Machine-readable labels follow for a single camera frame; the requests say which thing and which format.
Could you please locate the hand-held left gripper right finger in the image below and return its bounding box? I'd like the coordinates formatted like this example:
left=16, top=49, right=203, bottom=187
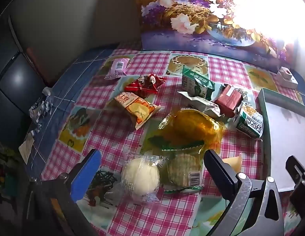
left=204, top=149, right=284, bottom=236

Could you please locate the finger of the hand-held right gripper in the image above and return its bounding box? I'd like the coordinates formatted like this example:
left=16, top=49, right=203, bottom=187
left=285, top=155, right=305, bottom=208

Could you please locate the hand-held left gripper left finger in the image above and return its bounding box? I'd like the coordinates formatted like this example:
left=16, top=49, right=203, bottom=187
left=22, top=149, right=102, bottom=236

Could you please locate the grey rectangular tray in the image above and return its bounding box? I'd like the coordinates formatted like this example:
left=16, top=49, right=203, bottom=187
left=256, top=88, right=305, bottom=193

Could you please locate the cream orange roll cake packet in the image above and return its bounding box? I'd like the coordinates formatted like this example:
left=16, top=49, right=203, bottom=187
left=114, top=92, right=161, bottom=130

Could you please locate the pink snack packet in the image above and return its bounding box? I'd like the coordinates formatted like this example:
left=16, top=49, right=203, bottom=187
left=104, top=57, right=130, bottom=80

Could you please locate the pale yellow packet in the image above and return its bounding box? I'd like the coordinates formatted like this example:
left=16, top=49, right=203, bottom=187
left=221, top=153, right=243, bottom=175

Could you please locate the green clear cracker packet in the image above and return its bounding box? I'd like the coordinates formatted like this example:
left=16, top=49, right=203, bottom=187
left=162, top=145, right=204, bottom=194

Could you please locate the pink checkered tablecloth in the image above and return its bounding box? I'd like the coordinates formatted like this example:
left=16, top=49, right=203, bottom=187
left=41, top=49, right=305, bottom=236

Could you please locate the yellow transparent bread packet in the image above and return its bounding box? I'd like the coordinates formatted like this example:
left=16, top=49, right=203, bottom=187
left=148, top=108, right=225, bottom=153

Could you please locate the clear packet with white bun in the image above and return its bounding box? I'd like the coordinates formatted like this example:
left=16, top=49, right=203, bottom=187
left=121, top=151, right=165, bottom=203

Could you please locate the white green lettered packet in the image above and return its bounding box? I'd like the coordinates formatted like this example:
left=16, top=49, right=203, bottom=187
left=236, top=102, right=264, bottom=139

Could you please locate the pale paper scrap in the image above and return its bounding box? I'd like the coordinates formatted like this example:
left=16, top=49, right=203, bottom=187
left=18, top=133, right=36, bottom=164

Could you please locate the white patterned snack packet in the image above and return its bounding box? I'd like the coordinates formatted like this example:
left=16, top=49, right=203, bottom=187
left=186, top=96, right=221, bottom=118

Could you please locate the red brown snack packet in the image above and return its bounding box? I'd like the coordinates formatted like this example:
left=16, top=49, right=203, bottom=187
left=214, top=84, right=243, bottom=118

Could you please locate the crumpled blue white plastic bag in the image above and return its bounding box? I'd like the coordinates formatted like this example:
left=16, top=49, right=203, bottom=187
left=28, top=87, right=54, bottom=123

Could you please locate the green white carton packet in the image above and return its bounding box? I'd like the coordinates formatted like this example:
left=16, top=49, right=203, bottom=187
left=177, top=65, right=215, bottom=100

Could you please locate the white power adapter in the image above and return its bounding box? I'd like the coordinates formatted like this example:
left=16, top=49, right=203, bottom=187
left=276, top=66, right=299, bottom=89

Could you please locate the blue plaid cloth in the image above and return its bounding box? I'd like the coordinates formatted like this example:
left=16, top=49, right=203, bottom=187
left=18, top=46, right=120, bottom=177

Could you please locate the dark glossy cabinet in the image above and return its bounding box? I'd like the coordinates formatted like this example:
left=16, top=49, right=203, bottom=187
left=0, top=15, right=55, bottom=140

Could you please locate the floral painting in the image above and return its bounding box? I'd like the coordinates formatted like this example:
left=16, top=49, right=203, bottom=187
left=133, top=0, right=305, bottom=73

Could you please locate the brown wooden frame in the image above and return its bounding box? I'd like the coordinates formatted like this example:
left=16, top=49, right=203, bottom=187
left=26, top=46, right=56, bottom=87

